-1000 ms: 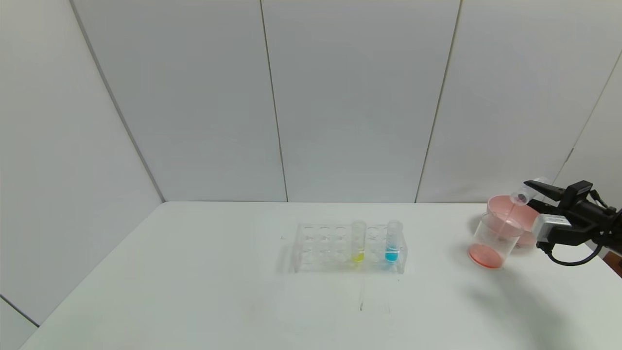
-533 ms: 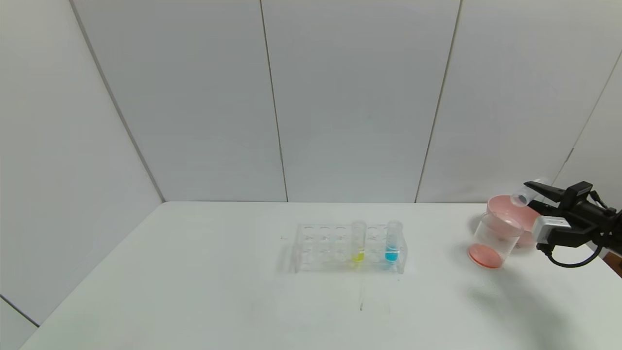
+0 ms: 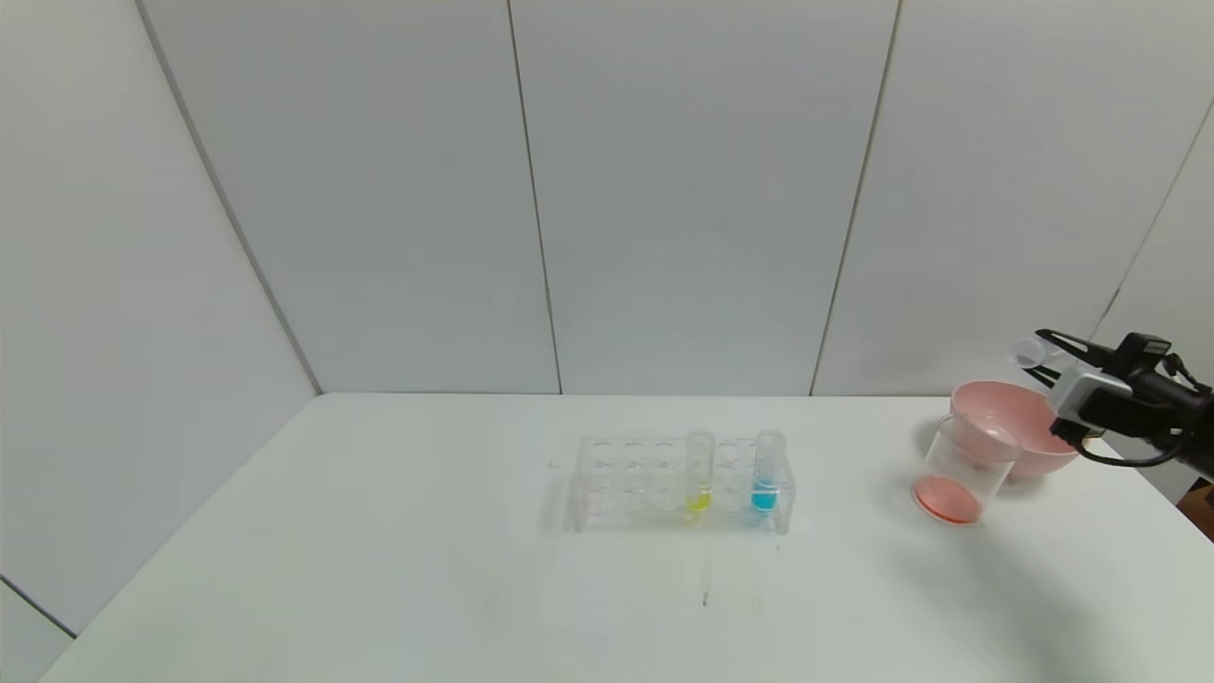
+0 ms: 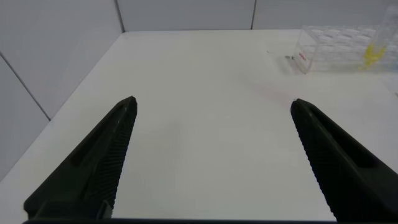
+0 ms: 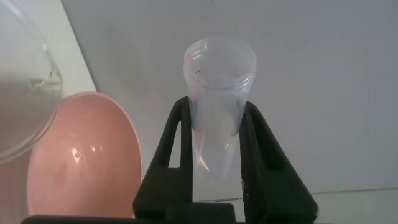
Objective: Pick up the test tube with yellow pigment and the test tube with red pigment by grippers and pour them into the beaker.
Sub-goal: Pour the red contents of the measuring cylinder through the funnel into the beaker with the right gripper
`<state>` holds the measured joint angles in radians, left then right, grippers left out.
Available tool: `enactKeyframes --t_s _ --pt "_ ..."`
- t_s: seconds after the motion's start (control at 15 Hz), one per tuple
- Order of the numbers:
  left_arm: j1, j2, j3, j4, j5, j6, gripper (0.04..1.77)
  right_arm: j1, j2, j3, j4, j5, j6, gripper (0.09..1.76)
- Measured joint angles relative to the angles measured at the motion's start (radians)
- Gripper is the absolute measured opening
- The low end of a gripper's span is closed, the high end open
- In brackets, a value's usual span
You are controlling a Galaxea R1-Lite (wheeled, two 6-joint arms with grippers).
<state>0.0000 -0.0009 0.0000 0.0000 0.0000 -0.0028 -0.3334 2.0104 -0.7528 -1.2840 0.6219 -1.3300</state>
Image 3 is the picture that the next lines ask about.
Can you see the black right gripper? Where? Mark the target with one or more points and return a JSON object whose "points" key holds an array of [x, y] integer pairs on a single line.
{"points": [[1131, 353]]}

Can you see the test tube with yellow pigment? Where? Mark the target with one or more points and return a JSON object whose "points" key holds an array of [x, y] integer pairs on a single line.
{"points": [[700, 484]]}

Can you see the clear glass beaker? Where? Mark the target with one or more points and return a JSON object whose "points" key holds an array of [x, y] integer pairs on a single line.
{"points": [[958, 474]]}

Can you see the test tube with blue pigment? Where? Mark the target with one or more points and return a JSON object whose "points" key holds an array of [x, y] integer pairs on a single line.
{"points": [[766, 484]]}

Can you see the clear plastic test tube rack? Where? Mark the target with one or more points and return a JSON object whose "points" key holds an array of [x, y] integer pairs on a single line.
{"points": [[631, 484]]}

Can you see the pink bowl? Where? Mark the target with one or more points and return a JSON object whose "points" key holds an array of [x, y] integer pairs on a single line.
{"points": [[996, 403]]}

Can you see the brown wooden furniture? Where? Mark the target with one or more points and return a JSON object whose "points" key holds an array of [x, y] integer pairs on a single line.
{"points": [[1200, 512]]}

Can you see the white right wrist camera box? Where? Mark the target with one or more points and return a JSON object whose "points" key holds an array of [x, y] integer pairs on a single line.
{"points": [[1091, 398]]}

